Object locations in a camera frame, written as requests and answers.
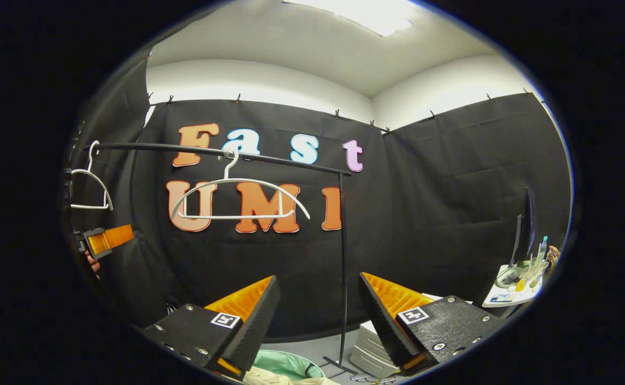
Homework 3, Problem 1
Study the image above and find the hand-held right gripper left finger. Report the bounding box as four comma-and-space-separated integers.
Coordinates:
141, 275, 281, 381

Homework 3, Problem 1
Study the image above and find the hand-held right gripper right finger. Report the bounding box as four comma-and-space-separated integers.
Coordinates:
359, 272, 506, 375

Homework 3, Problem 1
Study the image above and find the green laundry hamper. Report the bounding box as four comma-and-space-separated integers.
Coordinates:
251, 349, 325, 381

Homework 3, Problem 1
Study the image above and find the cream shirt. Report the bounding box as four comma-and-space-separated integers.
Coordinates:
232, 368, 341, 385

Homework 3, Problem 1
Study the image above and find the white clothes hanger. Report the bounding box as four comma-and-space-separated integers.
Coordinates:
170, 150, 311, 221
70, 141, 114, 211

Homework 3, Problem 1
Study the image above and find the black clothes rack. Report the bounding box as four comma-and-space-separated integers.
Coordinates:
82, 142, 359, 376

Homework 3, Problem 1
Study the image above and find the white drawer cabinet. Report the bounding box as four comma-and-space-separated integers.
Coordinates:
350, 293, 474, 379

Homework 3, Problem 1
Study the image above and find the black backdrop cloth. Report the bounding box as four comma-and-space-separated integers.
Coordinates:
61, 51, 573, 343

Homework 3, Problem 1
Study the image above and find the glass bowl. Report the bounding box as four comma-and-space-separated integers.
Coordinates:
496, 266, 525, 289

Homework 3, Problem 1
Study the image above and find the black monitor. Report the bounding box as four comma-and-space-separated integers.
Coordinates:
509, 187, 536, 268

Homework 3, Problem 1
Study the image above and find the ceiling light panel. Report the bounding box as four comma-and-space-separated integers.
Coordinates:
283, 0, 415, 37

